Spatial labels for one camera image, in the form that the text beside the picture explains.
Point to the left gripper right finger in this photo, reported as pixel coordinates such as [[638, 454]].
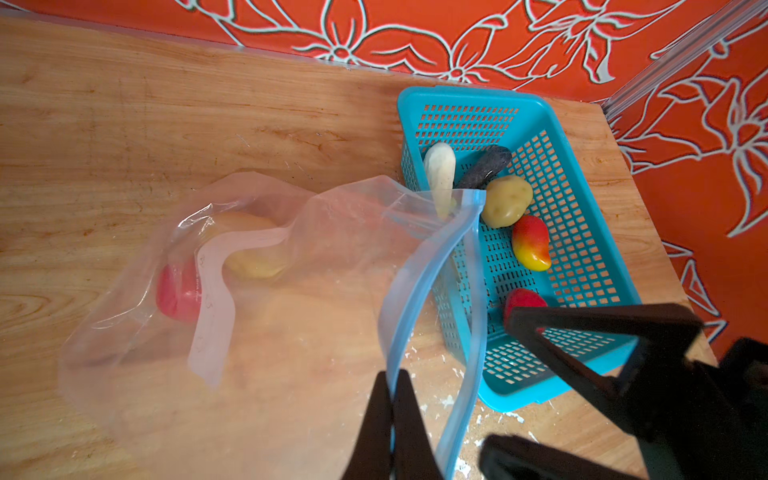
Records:
[[412, 454]]

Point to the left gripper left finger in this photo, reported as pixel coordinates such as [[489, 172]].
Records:
[[372, 456]]

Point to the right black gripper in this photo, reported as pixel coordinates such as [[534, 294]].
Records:
[[627, 361]]

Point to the red apple toy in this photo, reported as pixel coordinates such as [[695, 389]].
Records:
[[178, 291], [520, 298]]

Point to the clear zip top bag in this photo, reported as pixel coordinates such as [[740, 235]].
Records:
[[273, 379]]

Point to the yellow potato toy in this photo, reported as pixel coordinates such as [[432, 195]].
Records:
[[260, 263], [507, 199]]

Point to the red yellow mango toy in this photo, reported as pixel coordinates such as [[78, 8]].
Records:
[[530, 242]]

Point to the teal plastic basket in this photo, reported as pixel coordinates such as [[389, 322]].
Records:
[[587, 269]]

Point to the dark eggplant toy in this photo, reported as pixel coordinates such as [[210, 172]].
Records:
[[486, 168]]

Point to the white radish toy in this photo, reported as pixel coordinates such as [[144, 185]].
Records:
[[440, 167]]

